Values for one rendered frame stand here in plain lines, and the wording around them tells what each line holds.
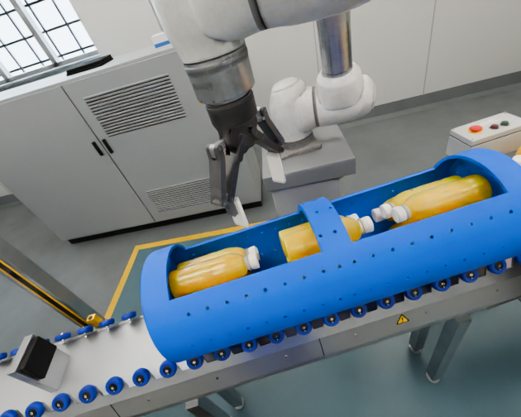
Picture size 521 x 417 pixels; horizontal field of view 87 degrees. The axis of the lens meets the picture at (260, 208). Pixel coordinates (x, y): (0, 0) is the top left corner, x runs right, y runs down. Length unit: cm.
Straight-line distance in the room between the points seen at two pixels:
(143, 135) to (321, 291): 199
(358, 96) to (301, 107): 20
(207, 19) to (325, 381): 165
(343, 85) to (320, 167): 29
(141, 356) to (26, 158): 227
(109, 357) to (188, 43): 90
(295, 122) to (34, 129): 212
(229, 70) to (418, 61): 343
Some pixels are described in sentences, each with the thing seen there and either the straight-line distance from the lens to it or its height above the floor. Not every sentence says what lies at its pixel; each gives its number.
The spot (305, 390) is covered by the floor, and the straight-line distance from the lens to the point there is 174.
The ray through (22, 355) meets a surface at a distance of 104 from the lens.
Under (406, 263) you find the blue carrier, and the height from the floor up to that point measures 115.
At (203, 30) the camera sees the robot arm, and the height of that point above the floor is 164.
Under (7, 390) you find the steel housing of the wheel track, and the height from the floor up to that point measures 93.
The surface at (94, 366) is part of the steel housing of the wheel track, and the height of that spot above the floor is 93.
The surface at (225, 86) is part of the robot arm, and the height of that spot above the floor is 157.
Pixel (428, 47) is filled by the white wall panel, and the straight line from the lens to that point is 376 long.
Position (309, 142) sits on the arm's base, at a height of 110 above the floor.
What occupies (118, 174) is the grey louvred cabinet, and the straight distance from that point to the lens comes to 266.
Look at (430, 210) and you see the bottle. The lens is 73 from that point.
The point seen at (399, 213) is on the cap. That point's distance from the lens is 72.
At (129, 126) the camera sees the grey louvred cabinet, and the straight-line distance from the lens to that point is 236.
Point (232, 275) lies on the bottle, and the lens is 65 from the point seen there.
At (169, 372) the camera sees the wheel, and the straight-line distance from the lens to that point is 87.
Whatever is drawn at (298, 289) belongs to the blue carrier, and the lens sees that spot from 60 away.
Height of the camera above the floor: 167
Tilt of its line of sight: 40 degrees down
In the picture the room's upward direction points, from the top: 19 degrees counter-clockwise
